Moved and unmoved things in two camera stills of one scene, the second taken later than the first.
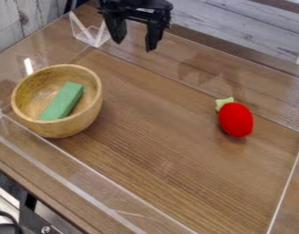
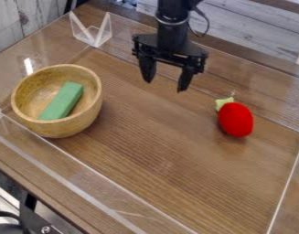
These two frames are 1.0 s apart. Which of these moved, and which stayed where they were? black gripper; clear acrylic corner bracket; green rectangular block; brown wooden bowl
Moved: black gripper
Stayed: green rectangular block; brown wooden bowl; clear acrylic corner bracket
